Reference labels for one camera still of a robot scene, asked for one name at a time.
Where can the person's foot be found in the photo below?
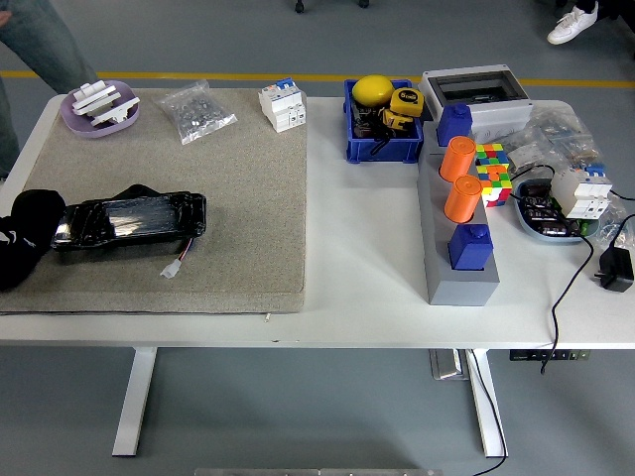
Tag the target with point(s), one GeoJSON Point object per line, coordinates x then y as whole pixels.
{"type": "Point", "coordinates": [570, 25]}

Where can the blue plastic bin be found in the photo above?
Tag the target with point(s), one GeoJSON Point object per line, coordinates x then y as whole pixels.
{"type": "Point", "coordinates": [382, 151]}

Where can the yellow tape measure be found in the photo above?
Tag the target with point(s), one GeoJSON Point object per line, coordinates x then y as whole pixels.
{"type": "Point", "coordinates": [407, 101]}

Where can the dark metal tool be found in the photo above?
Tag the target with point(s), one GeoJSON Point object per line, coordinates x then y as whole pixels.
{"type": "Point", "coordinates": [364, 121]}

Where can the black cloth rag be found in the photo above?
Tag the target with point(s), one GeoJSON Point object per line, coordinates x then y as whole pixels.
{"type": "Point", "coordinates": [25, 233]}

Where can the clear bags of small parts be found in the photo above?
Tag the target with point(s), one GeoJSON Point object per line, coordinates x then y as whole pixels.
{"type": "Point", "coordinates": [555, 131]}

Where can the grey block holder base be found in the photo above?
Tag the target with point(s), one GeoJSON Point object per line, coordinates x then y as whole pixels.
{"type": "Point", "coordinates": [461, 290]}

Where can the blue block with knob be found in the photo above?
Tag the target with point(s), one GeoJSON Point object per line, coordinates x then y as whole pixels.
{"type": "Point", "coordinates": [469, 250]}
{"type": "Point", "coordinates": [454, 126]}

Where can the black desk control panel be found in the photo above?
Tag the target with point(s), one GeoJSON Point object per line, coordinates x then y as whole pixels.
{"type": "Point", "coordinates": [546, 355]}

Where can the grey-brown mat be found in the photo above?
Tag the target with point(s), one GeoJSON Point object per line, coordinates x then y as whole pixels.
{"type": "Point", "coordinates": [238, 198]}

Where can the yellow and black tool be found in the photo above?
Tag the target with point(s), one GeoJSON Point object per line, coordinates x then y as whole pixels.
{"type": "Point", "coordinates": [394, 120]}

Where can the clear bag of screws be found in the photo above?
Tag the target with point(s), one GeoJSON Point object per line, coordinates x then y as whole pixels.
{"type": "Point", "coordinates": [196, 114]}

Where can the black power adapter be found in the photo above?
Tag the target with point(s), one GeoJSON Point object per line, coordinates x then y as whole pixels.
{"type": "Point", "coordinates": [617, 270]}

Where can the multicolour puzzle cube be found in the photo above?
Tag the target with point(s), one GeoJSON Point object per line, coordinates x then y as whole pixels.
{"type": "Point", "coordinates": [493, 173]}

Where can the yellow round dome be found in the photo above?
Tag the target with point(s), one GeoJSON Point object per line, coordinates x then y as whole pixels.
{"type": "Point", "coordinates": [372, 90]}

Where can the black electronic parts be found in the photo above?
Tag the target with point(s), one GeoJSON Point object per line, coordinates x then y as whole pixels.
{"type": "Point", "coordinates": [538, 203]}

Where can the person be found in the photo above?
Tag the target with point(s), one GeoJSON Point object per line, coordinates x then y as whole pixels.
{"type": "Point", "coordinates": [39, 39]}

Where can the black glossy panel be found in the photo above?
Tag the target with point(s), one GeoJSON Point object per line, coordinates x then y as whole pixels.
{"type": "Point", "coordinates": [129, 223]}

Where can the white table leg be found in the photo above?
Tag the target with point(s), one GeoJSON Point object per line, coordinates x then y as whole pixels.
{"type": "Point", "coordinates": [134, 406]}
{"type": "Point", "coordinates": [492, 446]}

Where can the light blue tray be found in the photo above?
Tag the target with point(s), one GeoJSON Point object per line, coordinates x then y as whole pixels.
{"type": "Point", "coordinates": [546, 237]}

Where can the white plastic clip piece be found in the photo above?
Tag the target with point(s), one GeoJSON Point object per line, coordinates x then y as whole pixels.
{"type": "Point", "coordinates": [111, 115]}
{"type": "Point", "coordinates": [94, 99]}

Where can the grey metal bracket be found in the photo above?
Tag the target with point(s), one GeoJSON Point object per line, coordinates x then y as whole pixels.
{"type": "Point", "coordinates": [446, 366]}

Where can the grey electrical enclosure box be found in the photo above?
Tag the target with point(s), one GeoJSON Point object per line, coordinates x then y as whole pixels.
{"type": "Point", "coordinates": [501, 116]}

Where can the purple plastic tray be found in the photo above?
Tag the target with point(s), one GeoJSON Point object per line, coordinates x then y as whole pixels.
{"type": "Point", "coordinates": [79, 126]}

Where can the crumpled clear plastic bag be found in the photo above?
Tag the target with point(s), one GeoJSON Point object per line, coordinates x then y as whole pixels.
{"type": "Point", "coordinates": [614, 220]}

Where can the orange cylinder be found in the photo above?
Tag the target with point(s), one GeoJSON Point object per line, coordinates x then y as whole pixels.
{"type": "Point", "coordinates": [461, 198]}
{"type": "Point", "coordinates": [456, 158]}

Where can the person's leg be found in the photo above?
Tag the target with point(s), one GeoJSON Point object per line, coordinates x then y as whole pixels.
{"type": "Point", "coordinates": [615, 9]}

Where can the white circuit breaker blue switch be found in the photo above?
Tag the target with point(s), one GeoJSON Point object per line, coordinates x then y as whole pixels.
{"type": "Point", "coordinates": [580, 193]}
{"type": "Point", "coordinates": [283, 109]}

